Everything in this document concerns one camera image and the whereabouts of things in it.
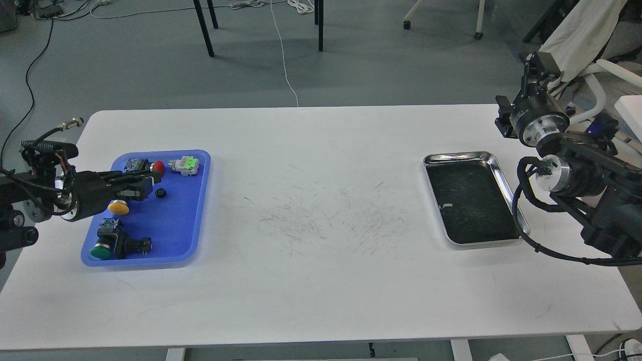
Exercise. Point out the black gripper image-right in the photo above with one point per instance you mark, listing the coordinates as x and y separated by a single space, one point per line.
537 114

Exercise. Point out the black switch block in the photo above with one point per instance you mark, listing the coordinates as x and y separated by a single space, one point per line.
125 245

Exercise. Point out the red push button switch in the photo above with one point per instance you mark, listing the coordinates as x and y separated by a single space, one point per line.
137 164

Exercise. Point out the black table leg right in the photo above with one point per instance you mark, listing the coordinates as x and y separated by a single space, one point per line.
319 22

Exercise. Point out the silver metal tray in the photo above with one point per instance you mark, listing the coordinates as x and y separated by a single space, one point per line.
474 199

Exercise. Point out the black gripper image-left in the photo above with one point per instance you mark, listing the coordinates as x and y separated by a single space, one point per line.
93 191

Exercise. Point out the black table leg left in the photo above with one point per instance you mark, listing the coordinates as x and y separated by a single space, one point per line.
202 22

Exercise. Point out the blue plastic tray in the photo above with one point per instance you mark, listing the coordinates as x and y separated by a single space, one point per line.
171 223

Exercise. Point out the green push button switch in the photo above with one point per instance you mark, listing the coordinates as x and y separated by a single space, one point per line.
108 233

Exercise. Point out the small black gear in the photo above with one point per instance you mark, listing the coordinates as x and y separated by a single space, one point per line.
160 193

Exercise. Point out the green grey switch module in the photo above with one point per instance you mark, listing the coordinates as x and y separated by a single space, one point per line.
186 165

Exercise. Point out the yellow push button switch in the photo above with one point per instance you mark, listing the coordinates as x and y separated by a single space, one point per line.
119 207

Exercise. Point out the black table leg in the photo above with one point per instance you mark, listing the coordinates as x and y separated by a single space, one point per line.
319 22
202 22

